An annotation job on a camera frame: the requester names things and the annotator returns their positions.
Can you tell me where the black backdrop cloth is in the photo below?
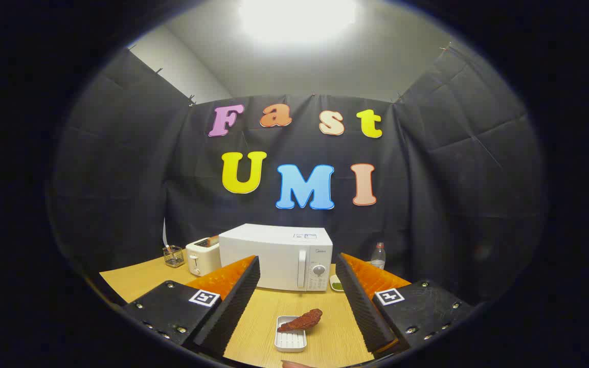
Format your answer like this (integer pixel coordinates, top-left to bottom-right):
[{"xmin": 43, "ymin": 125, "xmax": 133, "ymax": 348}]
[{"xmin": 49, "ymin": 43, "xmax": 548, "ymax": 307}]

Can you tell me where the white toaster oven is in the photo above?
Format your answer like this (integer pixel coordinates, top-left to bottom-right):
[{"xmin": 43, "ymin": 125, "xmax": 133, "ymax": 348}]
[{"xmin": 218, "ymin": 223, "xmax": 333, "ymax": 292}]

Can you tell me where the clear plastic water bottle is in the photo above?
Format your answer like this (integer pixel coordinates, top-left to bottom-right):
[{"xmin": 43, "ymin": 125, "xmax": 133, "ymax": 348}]
[{"xmin": 371, "ymin": 242, "xmax": 387, "ymax": 270}]

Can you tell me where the small white ribbed tray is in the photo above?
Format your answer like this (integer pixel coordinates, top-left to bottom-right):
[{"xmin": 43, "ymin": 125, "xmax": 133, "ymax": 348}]
[{"xmin": 274, "ymin": 315, "xmax": 308, "ymax": 353}]

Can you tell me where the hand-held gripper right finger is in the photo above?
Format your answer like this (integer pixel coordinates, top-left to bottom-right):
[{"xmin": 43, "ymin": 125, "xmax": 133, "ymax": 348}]
[{"xmin": 335, "ymin": 252, "xmax": 474, "ymax": 354}]

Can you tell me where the cream pop-up toaster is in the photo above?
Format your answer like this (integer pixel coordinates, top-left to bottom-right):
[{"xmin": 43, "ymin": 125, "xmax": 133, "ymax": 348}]
[{"xmin": 186, "ymin": 236, "xmax": 222, "ymax": 277}]

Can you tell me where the brown fried chicken piece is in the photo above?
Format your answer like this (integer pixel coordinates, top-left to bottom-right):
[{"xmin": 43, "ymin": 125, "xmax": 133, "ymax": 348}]
[{"xmin": 277, "ymin": 309, "xmax": 323, "ymax": 333}]

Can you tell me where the wire mesh utensil basket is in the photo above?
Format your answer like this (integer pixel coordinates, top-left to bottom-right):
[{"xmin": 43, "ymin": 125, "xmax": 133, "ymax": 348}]
[{"xmin": 163, "ymin": 245, "xmax": 185, "ymax": 268}]

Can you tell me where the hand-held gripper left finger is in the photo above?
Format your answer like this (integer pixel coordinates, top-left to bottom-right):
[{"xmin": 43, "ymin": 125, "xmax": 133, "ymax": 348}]
[{"xmin": 121, "ymin": 256, "xmax": 262, "ymax": 358}]

